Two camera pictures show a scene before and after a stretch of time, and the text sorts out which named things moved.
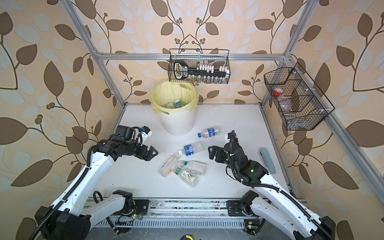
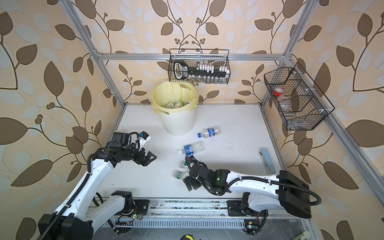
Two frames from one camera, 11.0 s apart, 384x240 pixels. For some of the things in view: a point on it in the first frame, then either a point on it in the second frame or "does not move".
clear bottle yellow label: (164, 171) → (178, 105)
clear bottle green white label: (187, 176) does not move
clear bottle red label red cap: (170, 106) does not move
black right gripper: (221, 151) → (194, 184)
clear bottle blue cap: (209, 132) does not move
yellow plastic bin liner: (166, 92) does not move
